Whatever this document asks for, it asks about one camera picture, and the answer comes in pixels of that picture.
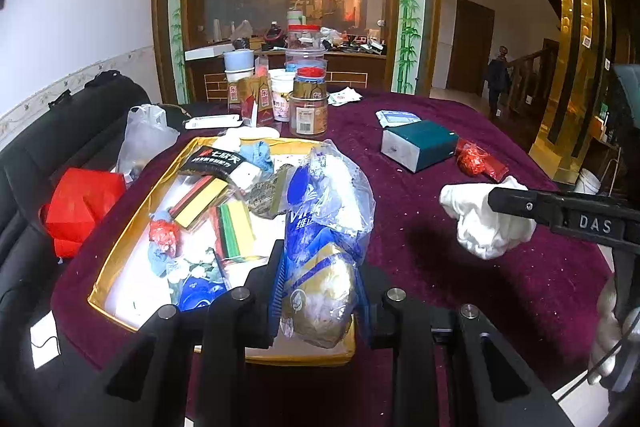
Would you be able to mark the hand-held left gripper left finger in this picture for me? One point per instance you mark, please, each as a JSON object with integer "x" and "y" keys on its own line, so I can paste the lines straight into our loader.
{"x": 276, "y": 292}

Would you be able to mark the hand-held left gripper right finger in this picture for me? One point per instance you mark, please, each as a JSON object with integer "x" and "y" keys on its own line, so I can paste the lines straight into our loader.
{"x": 364, "y": 302}

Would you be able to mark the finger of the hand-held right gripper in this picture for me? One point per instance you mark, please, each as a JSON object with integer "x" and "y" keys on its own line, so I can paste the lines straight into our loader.
{"x": 550, "y": 209}

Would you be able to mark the white cloth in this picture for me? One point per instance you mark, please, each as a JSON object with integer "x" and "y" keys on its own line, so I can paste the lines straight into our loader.
{"x": 480, "y": 227}

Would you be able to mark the blue white plastic tissue bag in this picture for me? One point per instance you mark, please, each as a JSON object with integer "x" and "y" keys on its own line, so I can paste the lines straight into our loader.
{"x": 320, "y": 227}

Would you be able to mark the red black yellow striped sponge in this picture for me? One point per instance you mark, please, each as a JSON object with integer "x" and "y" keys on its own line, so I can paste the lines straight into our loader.
{"x": 200, "y": 202}

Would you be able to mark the blue knitted cloth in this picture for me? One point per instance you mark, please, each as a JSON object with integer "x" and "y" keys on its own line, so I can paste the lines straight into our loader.
{"x": 259, "y": 154}

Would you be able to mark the gold rimmed white tray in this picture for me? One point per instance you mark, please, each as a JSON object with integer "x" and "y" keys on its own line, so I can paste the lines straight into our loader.
{"x": 127, "y": 302}

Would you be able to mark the person's right hand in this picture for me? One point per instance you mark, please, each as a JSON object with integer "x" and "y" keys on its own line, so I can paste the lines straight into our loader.
{"x": 606, "y": 332}

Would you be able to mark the white bucket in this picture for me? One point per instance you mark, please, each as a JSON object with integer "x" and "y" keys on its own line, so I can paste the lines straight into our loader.
{"x": 587, "y": 181}

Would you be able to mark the golden pillar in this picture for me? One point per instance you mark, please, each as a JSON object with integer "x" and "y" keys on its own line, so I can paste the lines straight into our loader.
{"x": 575, "y": 57}

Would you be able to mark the green yellow striped sponge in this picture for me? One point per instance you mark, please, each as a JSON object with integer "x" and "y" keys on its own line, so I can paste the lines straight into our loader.
{"x": 235, "y": 229}

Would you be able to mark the blue plastic packet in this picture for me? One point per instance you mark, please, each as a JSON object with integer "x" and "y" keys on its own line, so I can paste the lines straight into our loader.
{"x": 197, "y": 294}

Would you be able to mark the red foil wrapper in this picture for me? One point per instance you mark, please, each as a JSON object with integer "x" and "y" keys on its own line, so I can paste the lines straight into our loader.
{"x": 477, "y": 159}
{"x": 165, "y": 234}

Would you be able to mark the wooden stair railing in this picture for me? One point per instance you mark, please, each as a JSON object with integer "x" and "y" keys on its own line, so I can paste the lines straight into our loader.
{"x": 530, "y": 67}

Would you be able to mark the teal box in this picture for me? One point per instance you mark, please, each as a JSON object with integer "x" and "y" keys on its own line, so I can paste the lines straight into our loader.
{"x": 425, "y": 147}

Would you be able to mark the black packet with red print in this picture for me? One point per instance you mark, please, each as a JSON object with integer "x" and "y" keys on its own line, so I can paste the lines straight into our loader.
{"x": 210, "y": 161}

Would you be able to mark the brown wooden door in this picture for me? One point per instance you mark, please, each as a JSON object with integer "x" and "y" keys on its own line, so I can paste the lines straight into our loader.
{"x": 467, "y": 47}

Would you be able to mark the glass jar red lid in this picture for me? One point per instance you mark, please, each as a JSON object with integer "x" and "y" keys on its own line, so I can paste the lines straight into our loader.
{"x": 307, "y": 117}

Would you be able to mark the blue and white packet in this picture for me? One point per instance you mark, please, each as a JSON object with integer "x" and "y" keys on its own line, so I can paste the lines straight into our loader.
{"x": 395, "y": 118}

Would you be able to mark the small white flat box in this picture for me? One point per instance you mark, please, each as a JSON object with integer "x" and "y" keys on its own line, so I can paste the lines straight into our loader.
{"x": 212, "y": 123}

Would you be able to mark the red and gold carton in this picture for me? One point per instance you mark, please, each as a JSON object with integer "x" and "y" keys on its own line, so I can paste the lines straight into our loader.
{"x": 260, "y": 102}
{"x": 238, "y": 96}

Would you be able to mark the white paper cup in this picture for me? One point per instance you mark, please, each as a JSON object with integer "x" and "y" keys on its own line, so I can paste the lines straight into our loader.
{"x": 282, "y": 97}

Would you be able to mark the white printed sachet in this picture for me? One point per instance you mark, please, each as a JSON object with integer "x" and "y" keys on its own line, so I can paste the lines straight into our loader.
{"x": 353, "y": 93}
{"x": 339, "y": 100}

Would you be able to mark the clear plastic bag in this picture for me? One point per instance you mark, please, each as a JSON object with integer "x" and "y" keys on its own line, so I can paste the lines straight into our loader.
{"x": 145, "y": 137}

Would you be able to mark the gold jar with red lid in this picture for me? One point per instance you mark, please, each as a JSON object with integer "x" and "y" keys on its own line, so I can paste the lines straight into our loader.
{"x": 310, "y": 84}

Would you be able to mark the red bag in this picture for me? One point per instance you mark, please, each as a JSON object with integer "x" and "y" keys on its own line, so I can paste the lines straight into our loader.
{"x": 80, "y": 207}

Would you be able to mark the blue lidded white cup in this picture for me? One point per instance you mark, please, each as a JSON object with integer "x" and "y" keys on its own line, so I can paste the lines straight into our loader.
{"x": 238, "y": 59}

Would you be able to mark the white paper sheet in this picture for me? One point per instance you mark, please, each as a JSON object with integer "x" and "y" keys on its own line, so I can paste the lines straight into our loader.
{"x": 45, "y": 339}

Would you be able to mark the tall clear jar red lid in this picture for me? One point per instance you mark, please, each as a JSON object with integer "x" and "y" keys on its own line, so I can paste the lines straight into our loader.
{"x": 305, "y": 52}

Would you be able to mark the long white box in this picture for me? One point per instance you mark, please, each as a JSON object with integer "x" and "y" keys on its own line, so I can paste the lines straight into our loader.
{"x": 207, "y": 53}

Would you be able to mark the black padded sofa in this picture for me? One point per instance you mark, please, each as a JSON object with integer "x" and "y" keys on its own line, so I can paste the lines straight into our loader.
{"x": 50, "y": 132}

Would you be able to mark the wooden glass partition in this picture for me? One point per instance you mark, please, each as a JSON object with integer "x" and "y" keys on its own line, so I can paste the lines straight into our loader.
{"x": 161, "y": 7}

